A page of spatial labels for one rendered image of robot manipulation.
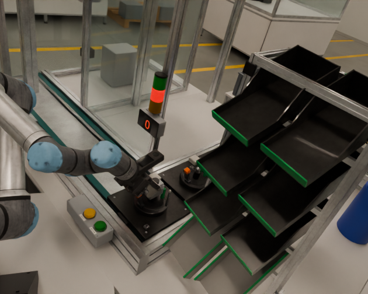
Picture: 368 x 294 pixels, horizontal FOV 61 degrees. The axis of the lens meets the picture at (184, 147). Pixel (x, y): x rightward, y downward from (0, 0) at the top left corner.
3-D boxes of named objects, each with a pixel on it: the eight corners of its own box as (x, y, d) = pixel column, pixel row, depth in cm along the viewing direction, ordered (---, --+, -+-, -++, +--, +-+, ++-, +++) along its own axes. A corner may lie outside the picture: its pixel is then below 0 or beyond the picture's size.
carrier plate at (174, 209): (144, 242, 111) (145, 238, 110) (106, 199, 123) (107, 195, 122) (191, 213, 127) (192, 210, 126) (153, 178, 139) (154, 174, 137)
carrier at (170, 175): (193, 212, 128) (201, 190, 121) (156, 177, 140) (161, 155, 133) (229, 189, 143) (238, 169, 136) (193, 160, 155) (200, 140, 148)
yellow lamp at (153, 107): (153, 115, 121) (155, 104, 119) (145, 108, 124) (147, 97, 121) (163, 112, 125) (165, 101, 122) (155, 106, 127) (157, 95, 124)
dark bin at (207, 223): (209, 237, 89) (207, 225, 84) (184, 205, 97) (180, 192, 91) (283, 184, 96) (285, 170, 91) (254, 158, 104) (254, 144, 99)
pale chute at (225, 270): (225, 318, 92) (219, 318, 88) (199, 280, 100) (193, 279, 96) (295, 252, 91) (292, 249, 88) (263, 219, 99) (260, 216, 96)
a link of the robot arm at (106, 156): (88, 140, 91) (114, 136, 88) (108, 155, 100) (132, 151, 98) (84, 166, 87) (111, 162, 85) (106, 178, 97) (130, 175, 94)
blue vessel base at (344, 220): (362, 250, 143) (398, 210, 128) (331, 227, 151) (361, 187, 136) (372, 234, 153) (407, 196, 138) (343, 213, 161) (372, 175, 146)
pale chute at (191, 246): (189, 279, 99) (183, 277, 96) (168, 247, 107) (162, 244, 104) (254, 218, 99) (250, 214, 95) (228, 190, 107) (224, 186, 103)
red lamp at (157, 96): (155, 103, 119) (158, 91, 116) (147, 97, 121) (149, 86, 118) (165, 101, 122) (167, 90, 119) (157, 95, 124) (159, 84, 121)
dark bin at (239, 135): (246, 147, 71) (246, 125, 65) (212, 117, 79) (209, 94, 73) (334, 91, 78) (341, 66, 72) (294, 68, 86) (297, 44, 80)
